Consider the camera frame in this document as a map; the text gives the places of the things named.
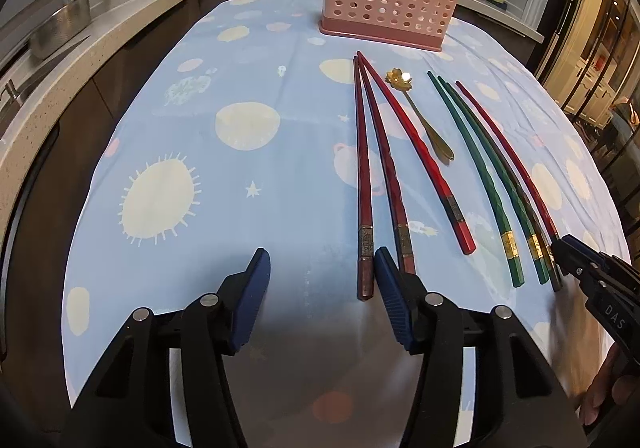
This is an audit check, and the dark red chopstick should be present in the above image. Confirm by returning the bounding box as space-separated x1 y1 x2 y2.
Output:
356 55 416 275
352 56 374 301

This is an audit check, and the green chopstick gold band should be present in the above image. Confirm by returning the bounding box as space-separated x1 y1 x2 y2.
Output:
437 74 551 286
426 71 525 288

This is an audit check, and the bright red chopstick black band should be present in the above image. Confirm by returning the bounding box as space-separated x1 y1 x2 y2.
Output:
356 51 476 255

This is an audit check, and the dark brown chopstick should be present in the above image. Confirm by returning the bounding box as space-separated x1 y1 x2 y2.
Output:
437 76 563 292

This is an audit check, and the person's right hand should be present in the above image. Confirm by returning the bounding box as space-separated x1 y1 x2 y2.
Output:
577 343 639 426

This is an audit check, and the blue planet-print tablecloth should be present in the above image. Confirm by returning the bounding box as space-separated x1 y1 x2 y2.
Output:
62 0 628 447

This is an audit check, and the gold flower-shaped spoon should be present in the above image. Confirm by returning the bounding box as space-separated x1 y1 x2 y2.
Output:
385 68 454 165

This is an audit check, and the glass sliding door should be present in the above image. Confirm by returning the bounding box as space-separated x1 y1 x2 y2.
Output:
536 0 639 250

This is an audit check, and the stainless steel sink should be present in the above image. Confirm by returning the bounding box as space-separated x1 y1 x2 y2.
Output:
0 37 87 136

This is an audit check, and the stainless steel pot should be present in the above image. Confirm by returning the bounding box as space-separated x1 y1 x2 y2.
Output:
28 0 91 60

